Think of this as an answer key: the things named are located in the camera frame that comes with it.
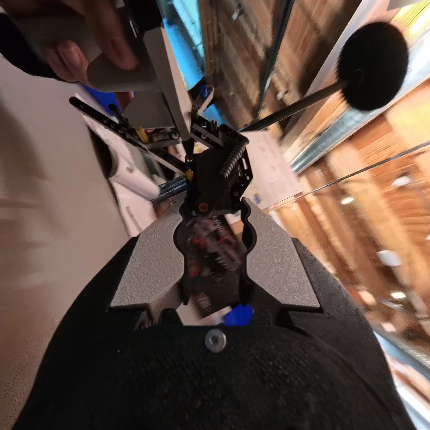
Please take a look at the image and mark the dark toy set box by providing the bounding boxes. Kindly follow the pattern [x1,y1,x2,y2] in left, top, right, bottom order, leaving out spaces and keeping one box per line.
[186,215,250,317]

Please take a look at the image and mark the person's left forearm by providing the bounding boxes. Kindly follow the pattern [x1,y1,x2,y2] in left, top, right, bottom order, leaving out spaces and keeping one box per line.
[0,13,62,80]

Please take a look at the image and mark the blue plastic object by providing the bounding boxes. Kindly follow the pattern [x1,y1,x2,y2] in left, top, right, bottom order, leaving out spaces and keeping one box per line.
[223,303,254,326]
[82,84,135,110]

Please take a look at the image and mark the black round pad on rod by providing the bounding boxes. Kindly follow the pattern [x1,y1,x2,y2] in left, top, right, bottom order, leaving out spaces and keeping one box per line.
[240,22,409,132]

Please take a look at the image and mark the grey black toy brick assembly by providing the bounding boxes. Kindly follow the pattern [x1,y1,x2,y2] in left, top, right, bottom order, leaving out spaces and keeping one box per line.
[69,84,254,219]

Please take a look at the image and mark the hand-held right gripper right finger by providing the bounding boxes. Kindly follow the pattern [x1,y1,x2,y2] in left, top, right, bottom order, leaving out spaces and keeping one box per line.
[238,197,321,320]

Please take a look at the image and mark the person's left hand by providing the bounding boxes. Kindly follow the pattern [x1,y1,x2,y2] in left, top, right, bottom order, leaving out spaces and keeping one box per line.
[3,0,140,85]

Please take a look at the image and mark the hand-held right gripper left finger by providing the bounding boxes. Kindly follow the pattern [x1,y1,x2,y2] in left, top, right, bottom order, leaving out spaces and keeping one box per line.
[110,201,191,321]

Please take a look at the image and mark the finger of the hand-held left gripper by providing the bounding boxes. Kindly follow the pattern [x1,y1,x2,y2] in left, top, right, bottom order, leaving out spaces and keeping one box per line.
[124,91,176,131]
[144,26,196,156]

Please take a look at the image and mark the white rounded object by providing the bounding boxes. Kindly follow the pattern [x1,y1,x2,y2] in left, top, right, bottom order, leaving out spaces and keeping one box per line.
[86,116,162,236]

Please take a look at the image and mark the light blue panel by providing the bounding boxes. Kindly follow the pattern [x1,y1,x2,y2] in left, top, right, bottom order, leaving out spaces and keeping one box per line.
[161,0,207,90]

